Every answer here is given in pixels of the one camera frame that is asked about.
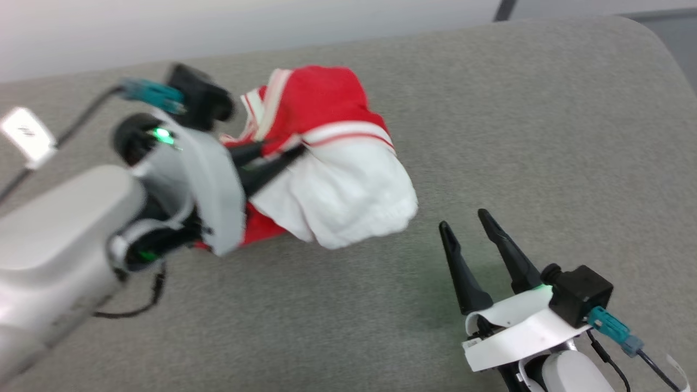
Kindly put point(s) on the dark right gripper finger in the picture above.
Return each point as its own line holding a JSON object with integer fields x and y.
{"x": 512, "y": 256}
{"x": 463, "y": 272}

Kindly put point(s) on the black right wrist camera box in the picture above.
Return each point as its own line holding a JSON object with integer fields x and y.
{"x": 580, "y": 294}

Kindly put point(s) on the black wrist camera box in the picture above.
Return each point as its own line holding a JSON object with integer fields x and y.
{"x": 201, "y": 98}
{"x": 580, "y": 294}

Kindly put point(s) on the red and white garment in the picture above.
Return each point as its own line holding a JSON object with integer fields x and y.
{"x": 337, "y": 185}

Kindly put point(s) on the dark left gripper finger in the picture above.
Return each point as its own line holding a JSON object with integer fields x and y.
{"x": 248, "y": 151}
{"x": 269, "y": 169}

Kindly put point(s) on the dark slanted post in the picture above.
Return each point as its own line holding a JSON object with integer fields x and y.
{"x": 505, "y": 10}

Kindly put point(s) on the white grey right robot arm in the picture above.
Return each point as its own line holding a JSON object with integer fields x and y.
{"x": 572, "y": 373}

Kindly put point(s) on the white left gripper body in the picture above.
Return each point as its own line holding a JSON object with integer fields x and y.
{"x": 212, "y": 179}

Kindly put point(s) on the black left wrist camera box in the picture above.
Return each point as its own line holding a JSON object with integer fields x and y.
{"x": 201, "y": 98}

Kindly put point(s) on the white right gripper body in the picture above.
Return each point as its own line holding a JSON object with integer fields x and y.
{"x": 523, "y": 329}

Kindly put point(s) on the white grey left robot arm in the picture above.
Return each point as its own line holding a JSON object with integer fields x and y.
{"x": 54, "y": 245}

